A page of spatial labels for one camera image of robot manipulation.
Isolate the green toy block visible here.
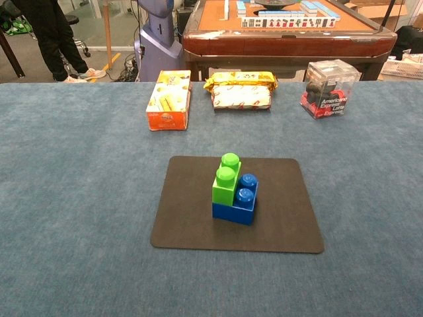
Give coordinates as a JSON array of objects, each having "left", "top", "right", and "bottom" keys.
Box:
[{"left": 211, "top": 152, "right": 243, "bottom": 206}]

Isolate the blue toy block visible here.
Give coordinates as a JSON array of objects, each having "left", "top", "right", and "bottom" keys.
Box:
[{"left": 211, "top": 174, "right": 260, "bottom": 227}]

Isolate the white red snack packet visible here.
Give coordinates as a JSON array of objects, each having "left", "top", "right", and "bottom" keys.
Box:
[{"left": 211, "top": 85, "right": 274, "bottom": 110}]

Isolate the orange biscuit box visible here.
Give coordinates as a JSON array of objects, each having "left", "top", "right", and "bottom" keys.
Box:
[{"left": 145, "top": 69, "right": 192, "bottom": 131}]

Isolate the yellow snack packet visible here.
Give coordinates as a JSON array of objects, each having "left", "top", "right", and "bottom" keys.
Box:
[{"left": 203, "top": 71, "right": 278, "bottom": 94}]

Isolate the black rectangular mat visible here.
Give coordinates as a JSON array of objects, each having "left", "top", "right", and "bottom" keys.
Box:
[{"left": 150, "top": 155, "right": 325, "bottom": 254}]

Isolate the clear coffee capsule box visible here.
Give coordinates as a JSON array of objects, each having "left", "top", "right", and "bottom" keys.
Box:
[{"left": 299, "top": 60, "right": 361, "bottom": 120}]

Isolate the brown mahjong table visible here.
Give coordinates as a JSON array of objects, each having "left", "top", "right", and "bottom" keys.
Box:
[{"left": 182, "top": 0, "right": 398, "bottom": 82}]

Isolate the blue table cloth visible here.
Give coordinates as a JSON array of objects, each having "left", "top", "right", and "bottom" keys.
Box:
[{"left": 0, "top": 81, "right": 423, "bottom": 317}]

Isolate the row of mahjong tiles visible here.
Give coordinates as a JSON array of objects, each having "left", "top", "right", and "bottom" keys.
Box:
[{"left": 241, "top": 16, "right": 337, "bottom": 29}]

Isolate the black wheeled stool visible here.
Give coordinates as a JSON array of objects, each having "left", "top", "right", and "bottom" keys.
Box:
[{"left": 64, "top": 15, "right": 92, "bottom": 59}]

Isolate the person in black trousers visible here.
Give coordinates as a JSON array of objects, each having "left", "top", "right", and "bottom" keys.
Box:
[{"left": 13, "top": 0, "right": 107, "bottom": 83}]

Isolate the white plastic basket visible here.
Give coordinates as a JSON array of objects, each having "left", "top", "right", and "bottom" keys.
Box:
[{"left": 380, "top": 59, "right": 423, "bottom": 80}]

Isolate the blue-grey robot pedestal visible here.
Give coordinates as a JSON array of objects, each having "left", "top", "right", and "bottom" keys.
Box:
[{"left": 134, "top": 0, "right": 184, "bottom": 83}]

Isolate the wooden post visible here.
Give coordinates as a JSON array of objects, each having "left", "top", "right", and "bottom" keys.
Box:
[{"left": 102, "top": 0, "right": 115, "bottom": 70}]

